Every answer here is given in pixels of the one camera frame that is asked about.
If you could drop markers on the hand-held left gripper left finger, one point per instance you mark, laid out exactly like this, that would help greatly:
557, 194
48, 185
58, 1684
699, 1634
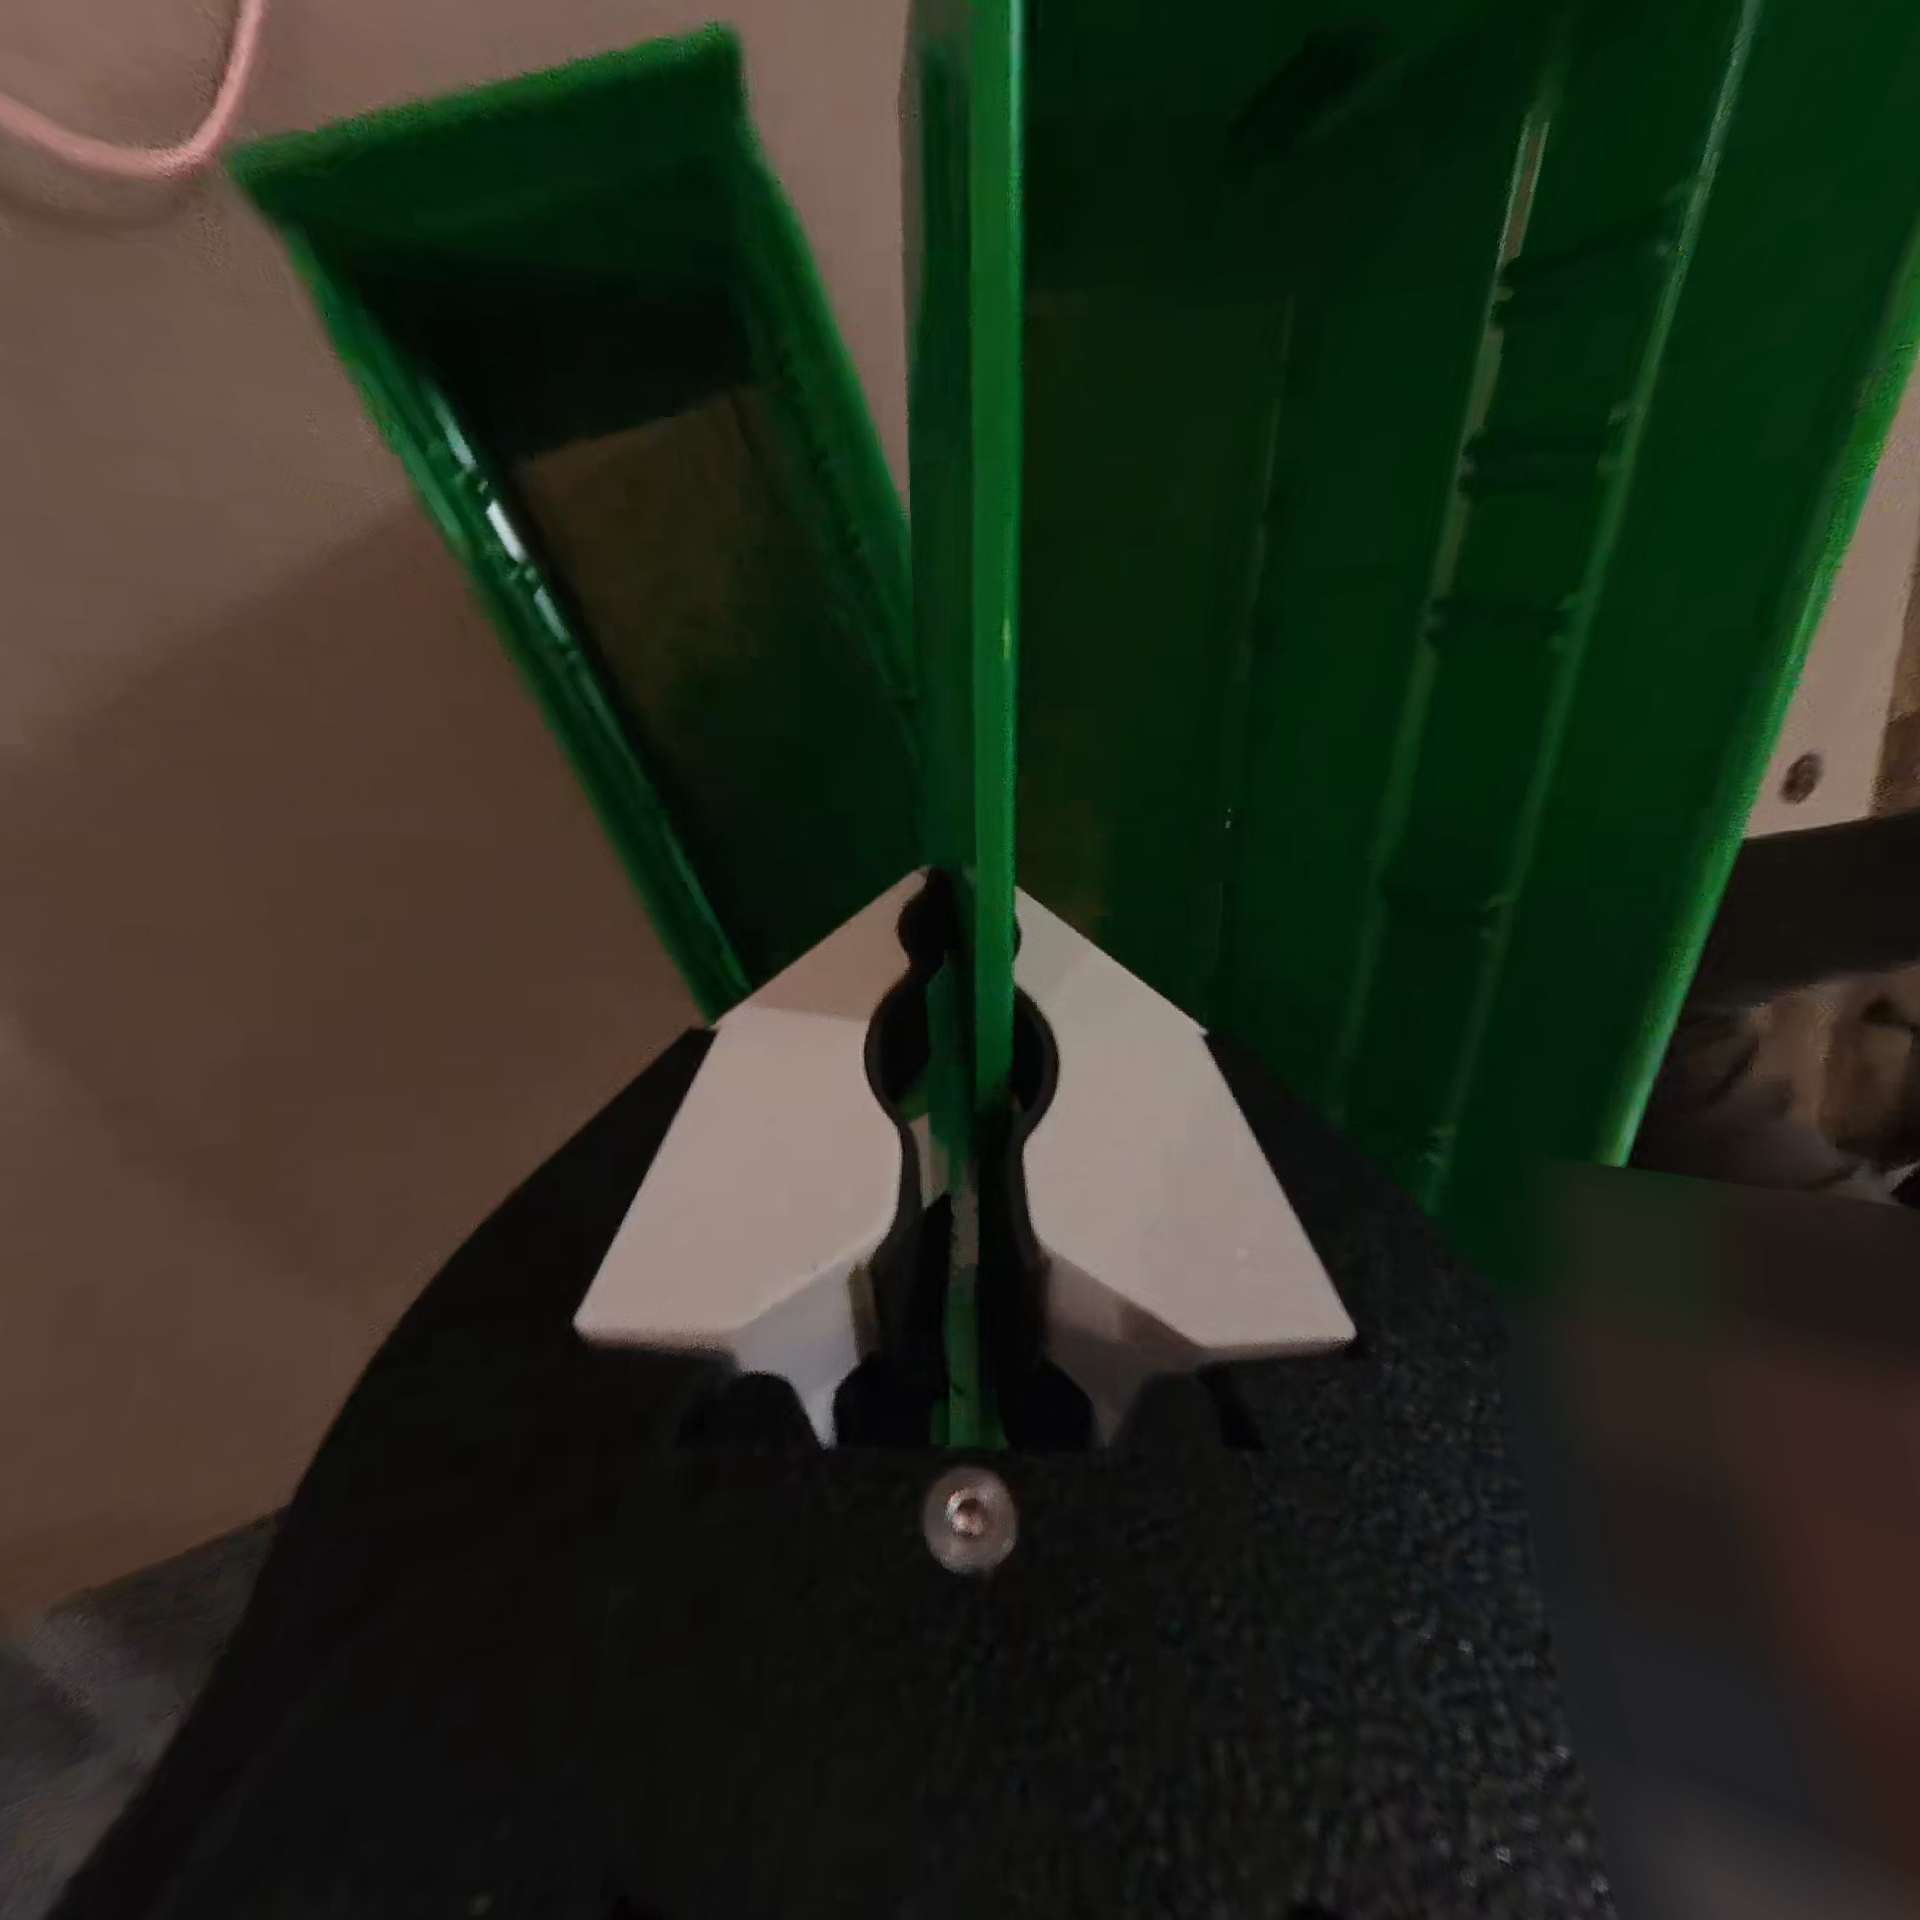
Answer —
753, 1182

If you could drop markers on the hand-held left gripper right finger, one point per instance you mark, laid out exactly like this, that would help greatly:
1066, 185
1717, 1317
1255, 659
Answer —
1169, 1199

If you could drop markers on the green plastic bin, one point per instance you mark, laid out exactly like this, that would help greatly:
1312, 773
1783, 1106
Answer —
1351, 600
600, 231

